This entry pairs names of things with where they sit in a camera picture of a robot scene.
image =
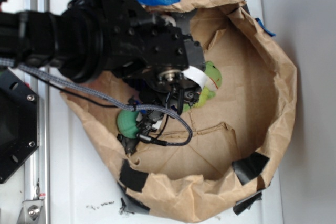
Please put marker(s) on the aluminium frame rail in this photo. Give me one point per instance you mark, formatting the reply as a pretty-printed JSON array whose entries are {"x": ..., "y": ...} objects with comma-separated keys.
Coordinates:
[{"x": 36, "y": 204}]

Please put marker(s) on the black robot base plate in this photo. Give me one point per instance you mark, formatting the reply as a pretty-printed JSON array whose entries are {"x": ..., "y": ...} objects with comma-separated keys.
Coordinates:
[{"x": 19, "y": 123}]

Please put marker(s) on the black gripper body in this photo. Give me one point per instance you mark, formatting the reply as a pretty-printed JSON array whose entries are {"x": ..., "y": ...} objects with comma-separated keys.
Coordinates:
[{"x": 147, "y": 47}]

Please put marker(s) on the green rubber ball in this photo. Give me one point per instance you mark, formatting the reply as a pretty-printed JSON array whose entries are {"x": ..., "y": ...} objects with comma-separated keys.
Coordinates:
[{"x": 127, "y": 124}]

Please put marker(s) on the green plush frog toy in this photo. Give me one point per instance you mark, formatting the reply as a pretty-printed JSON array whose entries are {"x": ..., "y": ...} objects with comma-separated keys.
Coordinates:
[{"x": 213, "y": 83}]

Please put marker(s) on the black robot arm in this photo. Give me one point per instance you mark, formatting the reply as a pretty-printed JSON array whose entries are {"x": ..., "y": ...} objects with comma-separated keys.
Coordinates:
[{"x": 91, "y": 36}]

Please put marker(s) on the brown paper bag bin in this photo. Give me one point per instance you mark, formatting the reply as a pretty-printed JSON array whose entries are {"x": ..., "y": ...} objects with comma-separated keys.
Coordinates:
[{"x": 239, "y": 136}]

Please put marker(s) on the white plastic tray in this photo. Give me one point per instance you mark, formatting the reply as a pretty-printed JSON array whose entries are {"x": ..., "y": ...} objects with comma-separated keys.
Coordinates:
[{"x": 82, "y": 190}]

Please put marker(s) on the grey plush mouse toy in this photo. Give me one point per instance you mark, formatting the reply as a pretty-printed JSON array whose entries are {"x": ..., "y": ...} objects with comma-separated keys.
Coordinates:
[{"x": 170, "y": 18}]

